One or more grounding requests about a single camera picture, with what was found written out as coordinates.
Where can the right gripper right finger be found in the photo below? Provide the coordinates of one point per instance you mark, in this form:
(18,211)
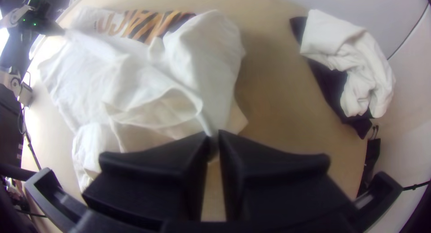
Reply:
(279,186)

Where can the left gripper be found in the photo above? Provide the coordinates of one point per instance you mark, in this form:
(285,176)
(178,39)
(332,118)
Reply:
(50,27)

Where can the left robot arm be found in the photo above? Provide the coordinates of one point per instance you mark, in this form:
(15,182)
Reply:
(35,9)

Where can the white t-shirt with orange print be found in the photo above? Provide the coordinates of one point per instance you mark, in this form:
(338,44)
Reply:
(141,85)

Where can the pile of folded clothes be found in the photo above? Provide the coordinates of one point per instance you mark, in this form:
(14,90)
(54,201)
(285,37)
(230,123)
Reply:
(353,58)

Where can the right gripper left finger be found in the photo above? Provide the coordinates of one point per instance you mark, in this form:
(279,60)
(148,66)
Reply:
(151,182)

